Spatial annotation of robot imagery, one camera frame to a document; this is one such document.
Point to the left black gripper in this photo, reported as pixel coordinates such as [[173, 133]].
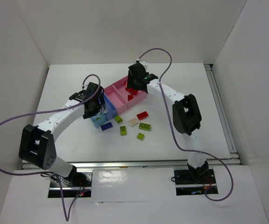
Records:
[[100, 106]]

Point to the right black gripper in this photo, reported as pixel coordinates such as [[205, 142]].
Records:
[[132, 86]]

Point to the red curved lego brick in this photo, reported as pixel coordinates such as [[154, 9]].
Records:
[[131, 91]]

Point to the small red lego brick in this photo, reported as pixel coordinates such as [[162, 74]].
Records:
[[130, 97]]

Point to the red 2x4 lego brick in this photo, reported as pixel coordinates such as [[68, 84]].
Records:
[[142, 115]]

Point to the green curved lego upside-down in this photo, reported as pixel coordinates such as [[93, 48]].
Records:
[[123, 130]]

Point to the green 2x4 lego brick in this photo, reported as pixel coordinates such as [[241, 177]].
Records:
[[145, 127]]

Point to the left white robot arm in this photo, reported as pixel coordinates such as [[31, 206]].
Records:
[[38, 142]]

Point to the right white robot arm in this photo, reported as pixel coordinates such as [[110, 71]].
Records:
[[186, 116]]

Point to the light blue container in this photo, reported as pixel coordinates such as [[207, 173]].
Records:
[[98, 123]]

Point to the dark blue container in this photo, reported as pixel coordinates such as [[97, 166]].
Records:
[[112, 111]]

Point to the large pink container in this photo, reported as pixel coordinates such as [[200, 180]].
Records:
[[121, 86]]

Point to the purple 2x4 lego brick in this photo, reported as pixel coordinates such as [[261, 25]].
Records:
[[106, 126]]

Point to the green lego near blue box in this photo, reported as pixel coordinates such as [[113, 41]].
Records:
[[118, 119]]

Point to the narrow pink container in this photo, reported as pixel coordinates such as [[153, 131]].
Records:
[[116, 99]]

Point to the white lego brick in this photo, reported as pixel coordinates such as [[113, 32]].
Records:
[[133, 122]]

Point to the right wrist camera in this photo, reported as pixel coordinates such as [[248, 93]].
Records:
[[143, 62]]

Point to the front aluminium rail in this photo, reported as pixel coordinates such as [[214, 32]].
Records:
[[136, 164]]

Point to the aluminium rail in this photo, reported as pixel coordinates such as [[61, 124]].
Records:
[[136, 164], [221, 112]]

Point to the right side aluminium rail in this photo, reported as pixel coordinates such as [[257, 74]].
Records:
[[221, 112]]

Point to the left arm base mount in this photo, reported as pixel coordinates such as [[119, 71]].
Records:
[[81, 186]]

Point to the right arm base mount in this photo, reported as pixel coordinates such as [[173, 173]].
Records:
[[185, 185]]

